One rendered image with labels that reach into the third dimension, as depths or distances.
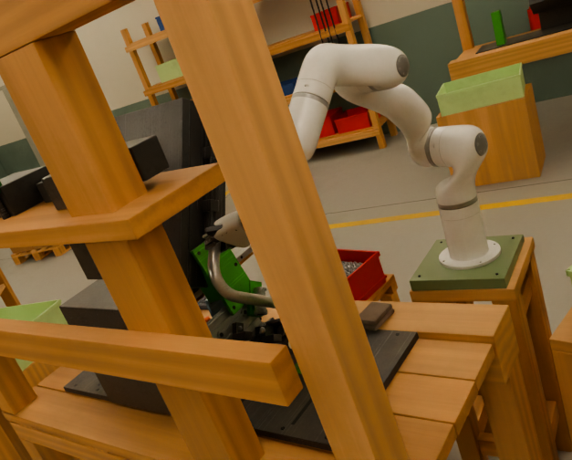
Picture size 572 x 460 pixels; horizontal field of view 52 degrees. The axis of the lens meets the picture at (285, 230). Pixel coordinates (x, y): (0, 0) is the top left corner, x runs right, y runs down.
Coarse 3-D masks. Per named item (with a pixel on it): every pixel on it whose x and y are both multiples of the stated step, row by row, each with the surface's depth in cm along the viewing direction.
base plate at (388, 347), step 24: (384, 336) 157; (408, 336) 154; (384, 360) 148; (72, 384) 193; (96, 384) 188; (384, 384) 140; (264, 408) 146; (288, 408) 143; (312, 408) 140; (264, 432) 139; (288, 432) 135; (312, 432) 132
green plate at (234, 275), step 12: (192, 252) 157; (204, 252) 159; (228, 252) 165; (204, 264) 158; (228, 264) 164; (204, 276) 161; (228, 276) 163; (240, 276) 165; (204, 288) 164; (240, 288) 164; (216, 300) 164; (228, 300) 160
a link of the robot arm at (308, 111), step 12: (300, 96) 134; (312, 96) 134; (300, 108) 133; (312, 108) 133; (324, 108) 135; (300, 120) 133; (312, 120) 133; (324, 120) 137; (300, 132) 132; (312, 132) 133; (312, 144) 134
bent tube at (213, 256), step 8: (216, 248) 149; (208, 256) 148; (216, 256) 148; (208, 264) 147; (216, 264) 147; (208, 272) 147; (216, 272) 147; (216, 280) 146; (216, 288) 147; (224, 288) 147; (232, 288) 149; (224, 296) 148; (232, 296) 148; (240, 296) 149; (248, 296) 151; (256, 296) 153; (264, 296) 155; (248, 304) 152; (256, 304) 153; (264, 304) 155; (272, 304) 156
